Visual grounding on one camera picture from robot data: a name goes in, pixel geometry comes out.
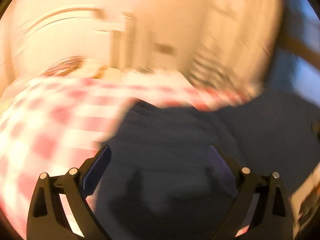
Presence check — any navy blue puffer jacket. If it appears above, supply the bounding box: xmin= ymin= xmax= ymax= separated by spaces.
xmin=95 ymin=89 xmax=319 ymax=239

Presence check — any red white checkered bed cover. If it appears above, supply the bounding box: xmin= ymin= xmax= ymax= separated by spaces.
xmin=1 ymin=73 xmax=253 ymax=237

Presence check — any patterned red blue pillow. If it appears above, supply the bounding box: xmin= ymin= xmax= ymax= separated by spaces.
xmin=41 ymin=56 xmax=85 ymax=77

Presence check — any cream floral pillow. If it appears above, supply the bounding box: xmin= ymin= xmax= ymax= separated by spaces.
xmin=72 ymin=59 xmax=108 ymax=79

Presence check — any cream striped printed curtain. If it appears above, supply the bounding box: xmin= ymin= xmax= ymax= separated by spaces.
xmin=188 ymin=0 xmax=284 ymax=94

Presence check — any cream wooden headboard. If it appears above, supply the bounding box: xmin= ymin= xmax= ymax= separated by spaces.
xmin=10 ymin=6 xmax=156 ymax=78

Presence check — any gold wall switch plate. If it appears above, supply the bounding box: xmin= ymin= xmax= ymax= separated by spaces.
xmin=154 ymin=43 xmax=175 ymax=55

